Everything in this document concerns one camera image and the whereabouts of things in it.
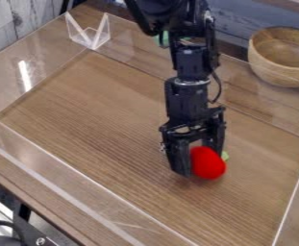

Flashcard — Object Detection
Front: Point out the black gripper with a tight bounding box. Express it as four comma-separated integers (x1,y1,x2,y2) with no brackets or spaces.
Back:
159,78,226,177

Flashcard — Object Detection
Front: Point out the red plush strawberry toy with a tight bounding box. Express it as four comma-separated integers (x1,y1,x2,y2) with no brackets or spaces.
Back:
190,146,226,180

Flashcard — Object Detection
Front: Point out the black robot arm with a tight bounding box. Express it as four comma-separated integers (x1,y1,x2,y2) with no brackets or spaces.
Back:
125,0,226,180

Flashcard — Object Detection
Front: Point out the clear acrylic table barrier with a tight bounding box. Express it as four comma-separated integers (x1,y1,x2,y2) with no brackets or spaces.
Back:
0,10,299,246

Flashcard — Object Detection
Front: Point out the green block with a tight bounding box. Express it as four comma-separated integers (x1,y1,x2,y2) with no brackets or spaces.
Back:
154,31,190,48

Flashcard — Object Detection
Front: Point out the wooden bowl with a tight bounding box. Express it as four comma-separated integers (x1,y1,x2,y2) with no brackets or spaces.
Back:
249,26,299,87

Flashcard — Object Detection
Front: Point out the clear acrylic corner bracket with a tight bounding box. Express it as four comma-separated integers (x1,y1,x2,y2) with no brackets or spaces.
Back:
64,12,111,51

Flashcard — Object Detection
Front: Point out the black metal frame bracket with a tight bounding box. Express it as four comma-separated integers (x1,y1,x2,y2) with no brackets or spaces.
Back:
14,202,59,246

